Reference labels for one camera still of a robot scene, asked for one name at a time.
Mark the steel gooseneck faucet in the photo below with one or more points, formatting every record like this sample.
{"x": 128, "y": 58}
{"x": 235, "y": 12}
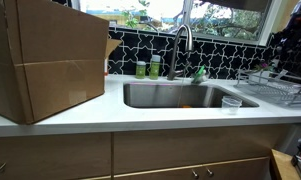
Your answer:
{"x": 173, "y": 66}

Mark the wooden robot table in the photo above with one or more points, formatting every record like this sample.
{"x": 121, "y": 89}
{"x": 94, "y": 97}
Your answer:
{"x": 283, "y": 166}

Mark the green jar white lid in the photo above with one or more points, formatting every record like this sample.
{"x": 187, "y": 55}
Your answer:
{"x": 154, "y": 68}

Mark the wooden cabinet drawer front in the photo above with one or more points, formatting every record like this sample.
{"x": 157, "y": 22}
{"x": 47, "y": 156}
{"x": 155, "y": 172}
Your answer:
{"x": 50, "y": 153}
{"x": 190, "y": 146}

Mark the clear plastic cup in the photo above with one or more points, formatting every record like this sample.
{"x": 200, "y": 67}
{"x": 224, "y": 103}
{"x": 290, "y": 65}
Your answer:
{"x": 231, "y": 105}

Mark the short green soap bottle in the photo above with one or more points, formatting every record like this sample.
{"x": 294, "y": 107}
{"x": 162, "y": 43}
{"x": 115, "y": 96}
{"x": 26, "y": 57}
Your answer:
{"x": 140, "y": 70}

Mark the kitchen window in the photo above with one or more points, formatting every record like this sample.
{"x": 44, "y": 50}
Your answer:
{"x": 223, "y": 20}

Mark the large brown cardboard box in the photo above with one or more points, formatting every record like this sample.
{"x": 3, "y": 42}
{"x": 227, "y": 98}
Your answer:
{"x": 56, "y": 50}

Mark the white pot with plant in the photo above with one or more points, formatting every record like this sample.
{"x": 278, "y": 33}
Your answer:
{"x": 258, "y": 76}

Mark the wooden cabinet door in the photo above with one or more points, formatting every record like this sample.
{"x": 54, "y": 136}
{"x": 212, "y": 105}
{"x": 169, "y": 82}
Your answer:
{"x": 156, "y": 176}
{"x": 236, "y": 170}

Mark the stainless steel sink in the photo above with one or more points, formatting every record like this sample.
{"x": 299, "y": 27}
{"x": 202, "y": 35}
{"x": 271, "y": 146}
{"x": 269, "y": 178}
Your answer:
{"x": 150, "y": 95}

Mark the green dish brush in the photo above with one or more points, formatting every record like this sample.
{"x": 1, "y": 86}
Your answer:
{"x": 200, "y": 74}

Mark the wooden wall cabinet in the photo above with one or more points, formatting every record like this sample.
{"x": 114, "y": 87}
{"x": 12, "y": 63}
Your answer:
{"x": 281, "y": 13}

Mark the round metal cabinet knob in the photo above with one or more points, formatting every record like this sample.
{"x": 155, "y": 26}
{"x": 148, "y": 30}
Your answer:
{"x": 195, "y": 173}
{"x": 209, "y": 172}

